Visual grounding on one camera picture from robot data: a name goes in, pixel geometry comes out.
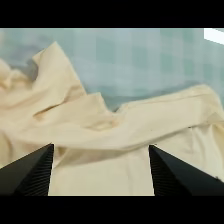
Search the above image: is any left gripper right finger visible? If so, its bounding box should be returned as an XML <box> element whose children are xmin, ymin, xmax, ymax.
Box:
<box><xmin>148</xmin><ymin>144</ymin><xmax>224</xmax><ymax>197</ymax></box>

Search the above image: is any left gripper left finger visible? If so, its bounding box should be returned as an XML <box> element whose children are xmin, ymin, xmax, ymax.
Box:
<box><xmin>0</xmin><ymin>143</ymin><xmax>55</xmax><ymax>197</ymax></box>

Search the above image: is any cream shirt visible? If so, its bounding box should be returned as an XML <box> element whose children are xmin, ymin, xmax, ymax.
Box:
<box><xmin>0</xmin><ymin>41</ymin><xmax>224</xmax><ymax>197</ymax></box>

